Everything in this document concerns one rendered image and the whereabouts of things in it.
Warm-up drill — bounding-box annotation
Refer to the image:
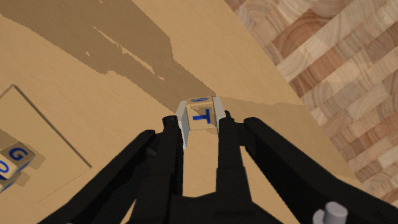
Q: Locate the tan wooden letter block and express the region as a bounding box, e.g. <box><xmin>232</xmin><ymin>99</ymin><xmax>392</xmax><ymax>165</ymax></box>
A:
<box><xmin>185</xmin><ymin>96</ymin><xmax>216</xmax><ymax>131</ymax></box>
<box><xmin>0</xmin><ymin>172</ymin><xmax>21</xmax><ymax>194</ymax></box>
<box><xmin>0</xmin><ymin>142</ymin><xmax>36</xmax><ymax>179</ymax></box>

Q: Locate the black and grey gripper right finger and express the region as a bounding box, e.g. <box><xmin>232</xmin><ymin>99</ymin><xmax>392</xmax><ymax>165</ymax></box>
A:
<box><xmin>213</xmin><ymin>96</ymin><xmax>398</xmax><ymax>224</ymax></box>

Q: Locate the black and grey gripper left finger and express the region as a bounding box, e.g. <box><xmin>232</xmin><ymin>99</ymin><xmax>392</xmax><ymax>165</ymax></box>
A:
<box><xmin>37</xmin><ymin>100</ymin><xmax>189</xmax><ymax>224</ymax></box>

